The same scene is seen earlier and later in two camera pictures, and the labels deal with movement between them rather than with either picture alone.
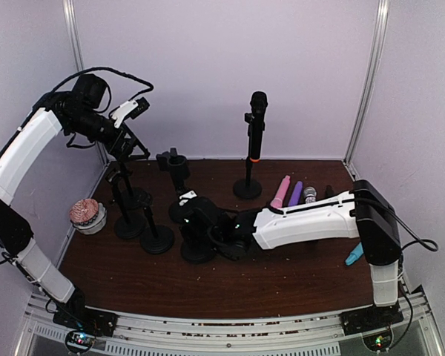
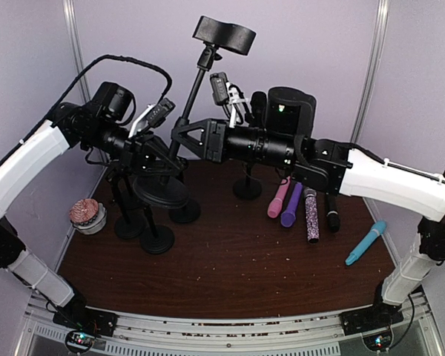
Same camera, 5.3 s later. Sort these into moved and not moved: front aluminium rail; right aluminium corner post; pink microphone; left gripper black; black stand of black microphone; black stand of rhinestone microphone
Moved: left gripper black; black stand of rhinestone microphone
Not moved: front aluminium rail; right aluminium corner post; black stand of black microphone; pink microphone
